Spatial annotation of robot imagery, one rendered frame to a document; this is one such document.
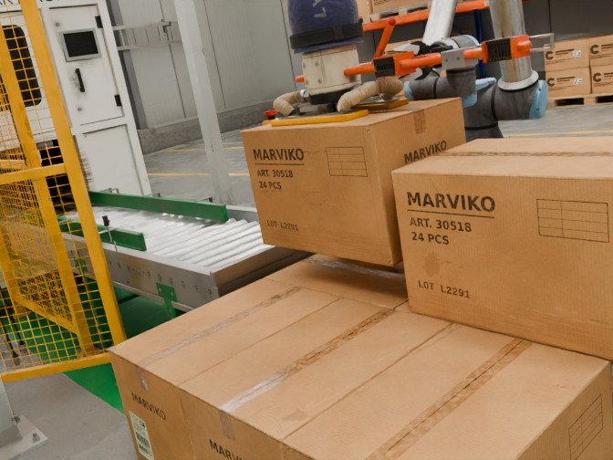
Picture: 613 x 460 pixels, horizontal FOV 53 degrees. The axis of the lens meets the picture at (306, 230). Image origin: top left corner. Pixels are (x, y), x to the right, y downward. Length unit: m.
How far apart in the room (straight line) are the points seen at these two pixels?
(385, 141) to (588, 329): 0.68
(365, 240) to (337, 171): 0.21
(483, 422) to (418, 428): 0.12
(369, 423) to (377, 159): 0.70
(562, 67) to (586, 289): 7.97
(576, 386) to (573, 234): 0.31
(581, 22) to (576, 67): 1.44
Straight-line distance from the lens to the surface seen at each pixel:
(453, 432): 1.26
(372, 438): 1.27
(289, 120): 1.96
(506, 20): 2.46
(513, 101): 2.58
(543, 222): 1.43
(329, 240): 1.89
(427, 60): 1.72
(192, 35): 5.51
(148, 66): 12.69
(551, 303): 1.49
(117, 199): 4.07
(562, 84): 9.35
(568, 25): 10.63
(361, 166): 1.71
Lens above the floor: 1.27
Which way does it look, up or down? 15 degrees down
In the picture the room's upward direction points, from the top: 10 degrees counter-clockwise
